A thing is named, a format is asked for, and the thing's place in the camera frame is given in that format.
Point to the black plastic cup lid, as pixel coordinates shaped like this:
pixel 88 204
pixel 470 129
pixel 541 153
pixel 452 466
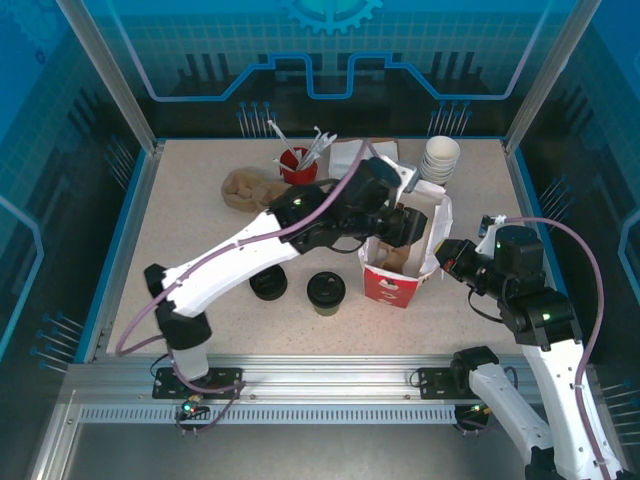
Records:
pixel 326 289

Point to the brown pulp carrier stack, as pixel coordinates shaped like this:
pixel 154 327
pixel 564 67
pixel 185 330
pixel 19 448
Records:
pixel 242 192

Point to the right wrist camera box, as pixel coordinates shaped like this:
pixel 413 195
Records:
pixel 490 227

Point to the grey metal shelf plate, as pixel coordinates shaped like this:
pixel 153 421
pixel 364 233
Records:
pixel 325 455

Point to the red plastic cup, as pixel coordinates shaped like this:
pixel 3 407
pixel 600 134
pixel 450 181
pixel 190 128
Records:
pixel 300 175

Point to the aluminium frame post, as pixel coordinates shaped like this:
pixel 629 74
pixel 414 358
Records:
pixel 540 75
pixel 115 75

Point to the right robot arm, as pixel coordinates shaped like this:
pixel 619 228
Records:
pixel 560 380

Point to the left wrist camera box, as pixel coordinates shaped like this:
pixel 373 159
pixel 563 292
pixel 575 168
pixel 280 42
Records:
pixel 405 175

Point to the red white paper bag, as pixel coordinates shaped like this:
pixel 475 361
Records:
pixel 390 292

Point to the aluminium mounting rail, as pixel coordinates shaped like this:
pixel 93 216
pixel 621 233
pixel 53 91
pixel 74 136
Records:
pixel 325 372

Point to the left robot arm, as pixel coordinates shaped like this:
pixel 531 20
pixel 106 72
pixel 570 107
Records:
pixel 225 260

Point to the short wrapped white straw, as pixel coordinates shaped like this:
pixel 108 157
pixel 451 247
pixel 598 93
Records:
pixel 280 160

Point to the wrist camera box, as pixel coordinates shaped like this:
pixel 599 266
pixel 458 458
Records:
pixel 405 175
pixel 490 227

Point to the black plastic lid stack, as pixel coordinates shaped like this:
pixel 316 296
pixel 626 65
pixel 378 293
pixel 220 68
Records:
pixel 272 289

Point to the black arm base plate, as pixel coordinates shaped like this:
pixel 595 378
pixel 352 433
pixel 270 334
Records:
pixel 165 385
pixel 435 385

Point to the aluminium frame side rail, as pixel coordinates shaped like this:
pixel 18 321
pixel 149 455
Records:
pixel 55 440

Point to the white paper napkin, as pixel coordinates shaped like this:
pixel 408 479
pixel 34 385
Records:
pixel 342 160

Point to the long wrapped white straw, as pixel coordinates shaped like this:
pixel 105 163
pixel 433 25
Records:
pixel 281 136

